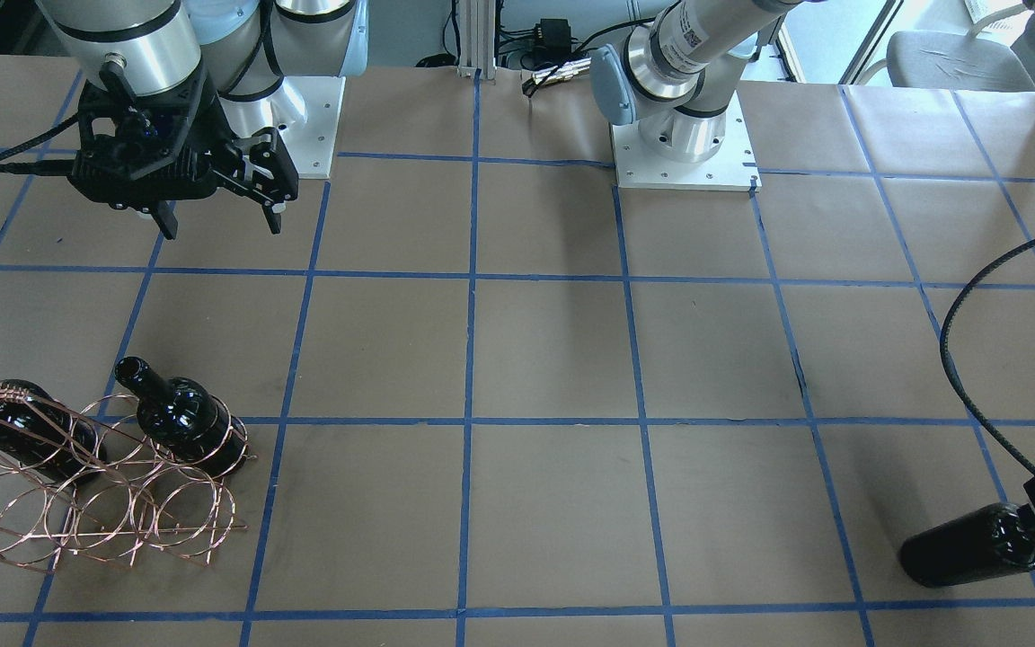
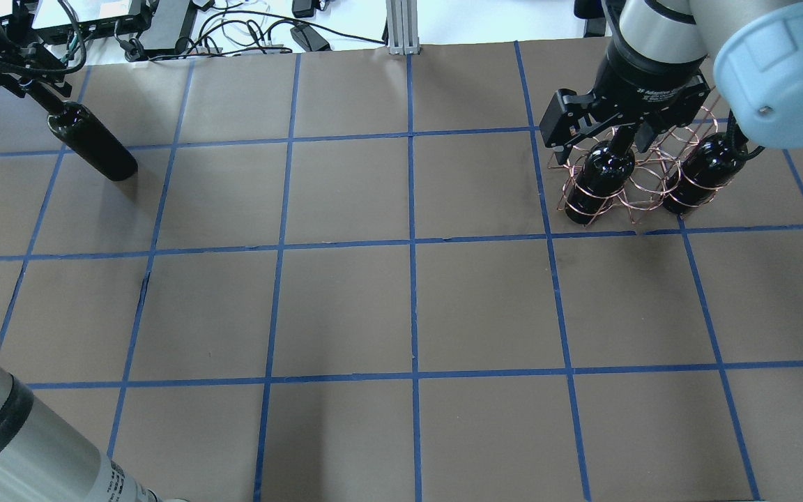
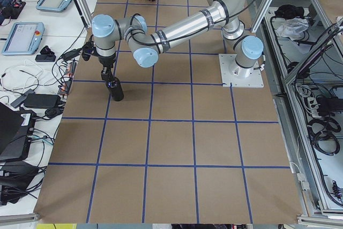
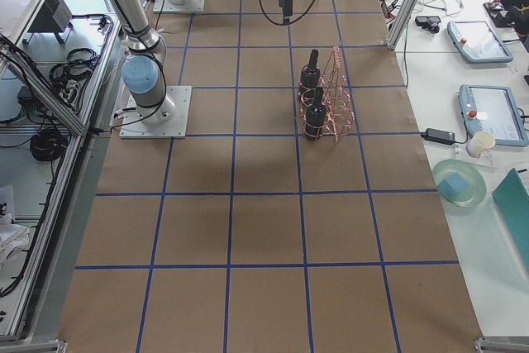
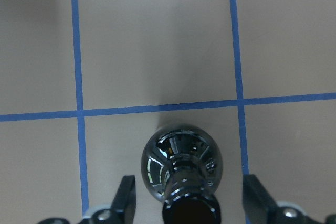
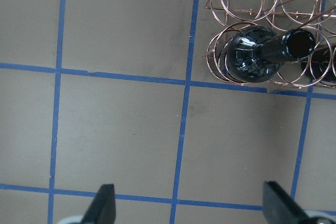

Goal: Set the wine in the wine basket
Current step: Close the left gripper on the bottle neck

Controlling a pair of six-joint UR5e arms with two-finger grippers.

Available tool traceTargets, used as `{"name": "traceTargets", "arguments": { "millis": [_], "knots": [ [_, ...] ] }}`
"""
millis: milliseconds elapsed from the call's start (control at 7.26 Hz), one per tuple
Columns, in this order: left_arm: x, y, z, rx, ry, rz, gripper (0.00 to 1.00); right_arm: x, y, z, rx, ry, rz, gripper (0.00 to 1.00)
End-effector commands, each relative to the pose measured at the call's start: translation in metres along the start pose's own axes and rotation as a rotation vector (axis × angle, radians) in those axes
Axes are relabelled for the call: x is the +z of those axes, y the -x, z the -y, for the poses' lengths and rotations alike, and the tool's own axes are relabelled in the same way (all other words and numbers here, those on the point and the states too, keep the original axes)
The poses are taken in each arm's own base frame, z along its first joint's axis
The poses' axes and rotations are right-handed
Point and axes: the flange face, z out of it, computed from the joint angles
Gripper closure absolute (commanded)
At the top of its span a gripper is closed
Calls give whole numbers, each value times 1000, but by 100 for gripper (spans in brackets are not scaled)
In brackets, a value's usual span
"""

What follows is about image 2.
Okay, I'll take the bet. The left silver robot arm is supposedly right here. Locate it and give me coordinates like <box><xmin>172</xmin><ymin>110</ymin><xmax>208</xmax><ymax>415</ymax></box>
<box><xmin>0</xmin><ymin>25</ymin><xmax>160</xmax><ymax>501</ymax></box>

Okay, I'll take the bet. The copper wire wine basket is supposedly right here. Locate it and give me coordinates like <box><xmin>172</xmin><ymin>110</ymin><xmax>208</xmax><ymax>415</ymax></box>
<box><xmin>549</xmin><ymin>105</ymin><xmax>761</xmax><ymax>228</ymax></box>

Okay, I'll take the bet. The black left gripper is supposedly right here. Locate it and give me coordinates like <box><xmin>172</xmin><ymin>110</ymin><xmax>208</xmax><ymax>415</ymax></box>
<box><xmin>0</xmin><ymin>25</ymin><xmax>73</xmax><ymax>112</ymax></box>

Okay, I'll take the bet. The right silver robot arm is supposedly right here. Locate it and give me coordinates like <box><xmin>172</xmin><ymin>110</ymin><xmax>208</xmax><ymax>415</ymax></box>
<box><xmin>540</xmin><ymin>1</ymin><xmax>803</xmax><ymax>163</ymax></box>

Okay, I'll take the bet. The aluminium frame post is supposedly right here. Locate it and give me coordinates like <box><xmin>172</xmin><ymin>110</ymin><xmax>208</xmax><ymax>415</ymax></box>
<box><xmin>385</xmin><ymin>0</ymin><xmax>421</xmax><ymax>55</ymax></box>

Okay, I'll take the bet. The dark wine bottle far basket side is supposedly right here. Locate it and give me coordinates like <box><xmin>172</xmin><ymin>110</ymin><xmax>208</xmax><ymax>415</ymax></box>
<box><xmin>661</xmin><ymin>132</ymin><xmax>748</xmax><ymax>214</ymax></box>

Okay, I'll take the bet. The dark wine bottle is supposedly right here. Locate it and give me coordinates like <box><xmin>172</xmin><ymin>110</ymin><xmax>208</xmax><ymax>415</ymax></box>
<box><xmin>47</xmin><ymin>101</ymin><xmax>138</xmax><ymax>182</ymax></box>
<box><xmin>565</xmin><ymin>140</ymin><xmax>636</xmax><ymax>226</ymax></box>

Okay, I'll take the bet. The black power adapter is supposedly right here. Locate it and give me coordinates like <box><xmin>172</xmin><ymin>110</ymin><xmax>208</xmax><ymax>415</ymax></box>
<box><xmin>290</xmin><ymin>24</ymin><xmax>332</xmax><ymax>53</ymax></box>

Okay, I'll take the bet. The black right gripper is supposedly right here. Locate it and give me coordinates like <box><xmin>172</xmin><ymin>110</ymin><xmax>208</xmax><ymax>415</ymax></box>
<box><xmin>539</xmin><ymin>53</ymin><xmax>710</xmax><ymax>165</ymax></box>

